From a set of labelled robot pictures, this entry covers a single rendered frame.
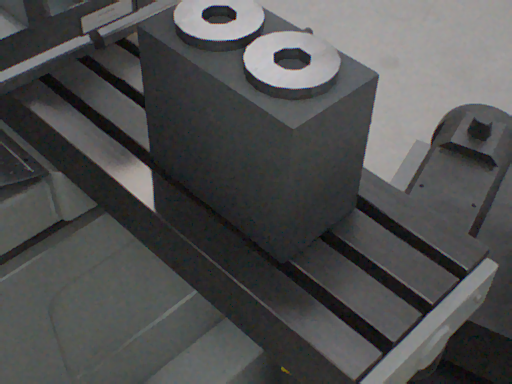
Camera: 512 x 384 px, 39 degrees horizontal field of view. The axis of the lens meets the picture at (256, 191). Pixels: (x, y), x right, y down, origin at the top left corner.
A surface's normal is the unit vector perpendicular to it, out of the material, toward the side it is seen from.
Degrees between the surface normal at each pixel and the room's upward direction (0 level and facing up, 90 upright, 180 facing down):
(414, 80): 0
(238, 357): 0
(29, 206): 90
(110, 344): 90
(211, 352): 0
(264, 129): 90
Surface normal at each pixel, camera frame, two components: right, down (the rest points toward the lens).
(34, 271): 0.70, 0.52
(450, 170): 0.03, -0.70
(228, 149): -0.72, 0.49
